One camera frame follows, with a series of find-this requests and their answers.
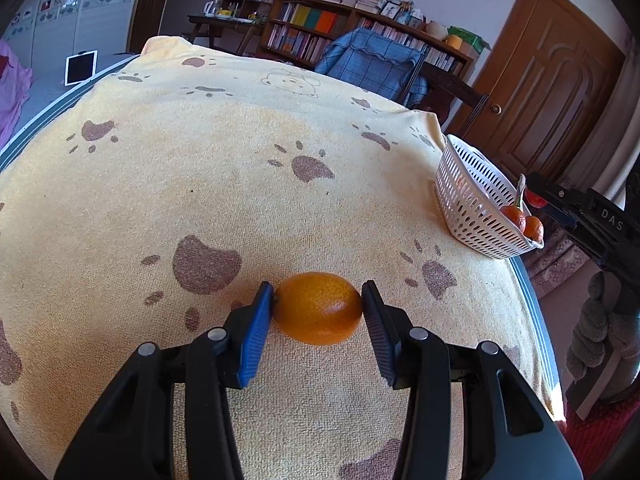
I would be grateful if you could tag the dark wooden desk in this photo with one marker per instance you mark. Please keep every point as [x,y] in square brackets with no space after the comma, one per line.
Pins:
[225,22]

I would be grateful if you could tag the dark wooden chair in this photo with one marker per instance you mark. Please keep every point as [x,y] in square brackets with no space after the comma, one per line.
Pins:
[455,87]

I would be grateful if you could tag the grey-rimmed table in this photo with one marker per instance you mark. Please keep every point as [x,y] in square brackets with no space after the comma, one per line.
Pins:
[537,320]

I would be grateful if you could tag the pink bedding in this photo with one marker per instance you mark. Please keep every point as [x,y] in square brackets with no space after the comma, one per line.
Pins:
[12,90]

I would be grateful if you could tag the brown wooden door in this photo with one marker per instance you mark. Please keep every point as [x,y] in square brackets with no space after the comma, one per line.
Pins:
[545,75]

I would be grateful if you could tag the bare orange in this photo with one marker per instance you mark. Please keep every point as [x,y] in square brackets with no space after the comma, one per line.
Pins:
[317,307]

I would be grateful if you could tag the wooden bookshelf with books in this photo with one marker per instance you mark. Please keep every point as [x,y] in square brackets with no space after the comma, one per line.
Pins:
[310,25]

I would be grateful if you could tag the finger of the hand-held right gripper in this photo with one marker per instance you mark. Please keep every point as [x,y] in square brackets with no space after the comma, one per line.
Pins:
[562,215]
[555,191]

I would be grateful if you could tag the small red tomato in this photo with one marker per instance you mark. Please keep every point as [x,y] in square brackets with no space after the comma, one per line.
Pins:
[538,201]

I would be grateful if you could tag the white tablet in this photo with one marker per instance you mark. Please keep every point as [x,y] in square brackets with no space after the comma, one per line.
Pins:
[81,67]

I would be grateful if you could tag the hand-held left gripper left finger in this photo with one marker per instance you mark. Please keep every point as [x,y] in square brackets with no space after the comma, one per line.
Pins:
[252,340]

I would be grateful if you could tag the person's right hand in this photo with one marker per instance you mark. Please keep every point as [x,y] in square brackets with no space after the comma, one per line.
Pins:
[595,330]

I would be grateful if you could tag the yellow paw-print blanket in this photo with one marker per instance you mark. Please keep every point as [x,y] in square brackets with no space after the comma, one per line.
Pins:
[200,160]

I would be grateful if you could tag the white plastic basket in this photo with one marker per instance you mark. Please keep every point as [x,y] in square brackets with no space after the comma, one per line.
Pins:
[470,205]

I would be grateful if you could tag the white kettle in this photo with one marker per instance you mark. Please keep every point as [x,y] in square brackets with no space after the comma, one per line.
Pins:
[209,8]

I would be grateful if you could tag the beige bowl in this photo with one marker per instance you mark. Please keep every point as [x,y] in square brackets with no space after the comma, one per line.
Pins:
[436,30]

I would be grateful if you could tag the green package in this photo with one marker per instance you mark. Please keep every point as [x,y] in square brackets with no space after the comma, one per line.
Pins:
[470,37]

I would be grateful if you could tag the yellow tape roll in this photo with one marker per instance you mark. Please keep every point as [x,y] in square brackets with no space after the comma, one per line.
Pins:
[453,42]

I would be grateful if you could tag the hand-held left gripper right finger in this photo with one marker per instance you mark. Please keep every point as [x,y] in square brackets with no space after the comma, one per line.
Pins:
[381,342]

